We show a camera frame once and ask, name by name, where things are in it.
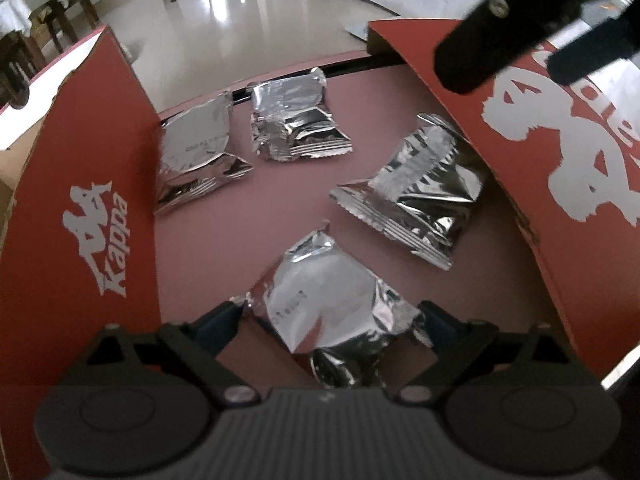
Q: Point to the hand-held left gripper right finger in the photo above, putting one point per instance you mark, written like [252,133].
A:
[440,320]

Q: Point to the red cardboard shoe box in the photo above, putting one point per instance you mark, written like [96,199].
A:
[75,160]

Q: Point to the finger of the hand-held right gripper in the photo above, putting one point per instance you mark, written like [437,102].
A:
[595,50]
[480,45]

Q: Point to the red shoe box lid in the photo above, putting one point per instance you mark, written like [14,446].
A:
[550,170]

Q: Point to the dining table white tablecloth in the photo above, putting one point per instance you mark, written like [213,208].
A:
[15,10]

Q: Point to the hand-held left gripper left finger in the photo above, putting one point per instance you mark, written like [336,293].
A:
[222,317]

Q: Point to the silver foil snack packet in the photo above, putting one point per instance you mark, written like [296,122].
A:
[295,120]
[325,310]
[425,195]
[197,150]

